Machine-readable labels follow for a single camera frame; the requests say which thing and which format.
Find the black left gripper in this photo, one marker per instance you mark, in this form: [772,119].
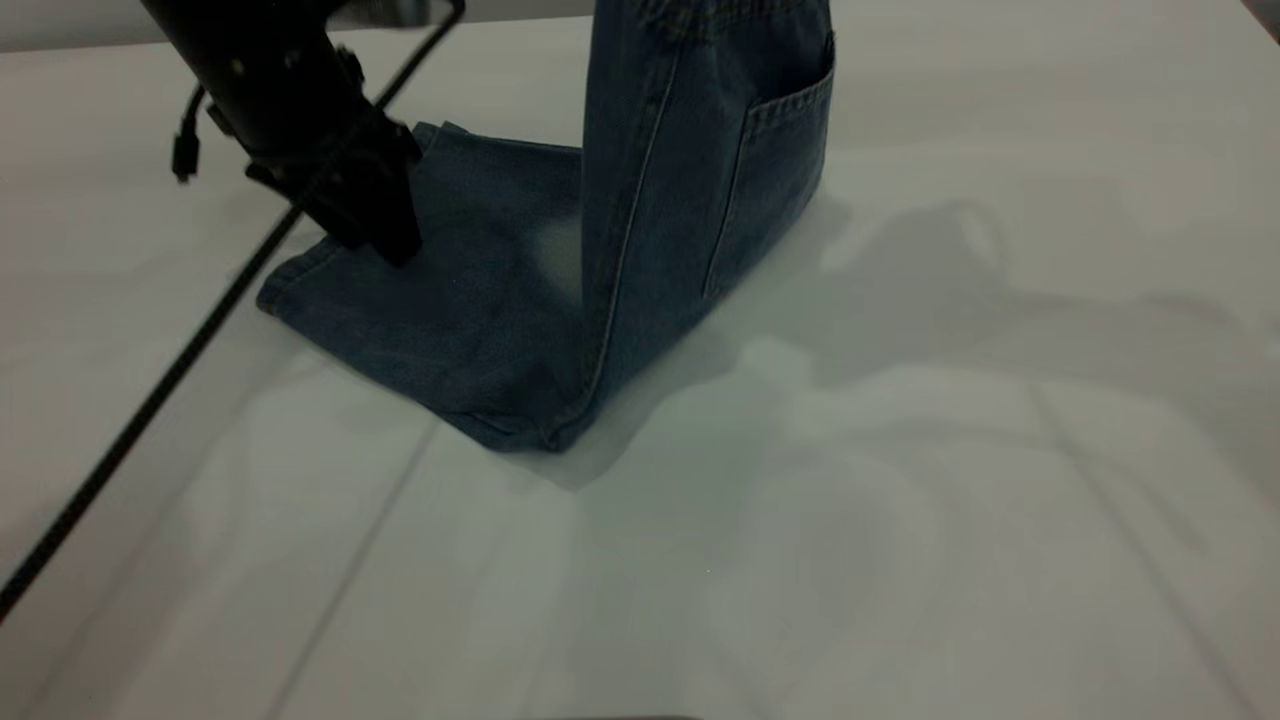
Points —
[340,170]

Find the blue denim jeans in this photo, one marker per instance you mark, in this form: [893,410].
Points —
[480,300]

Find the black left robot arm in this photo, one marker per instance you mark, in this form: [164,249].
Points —
[250,60]

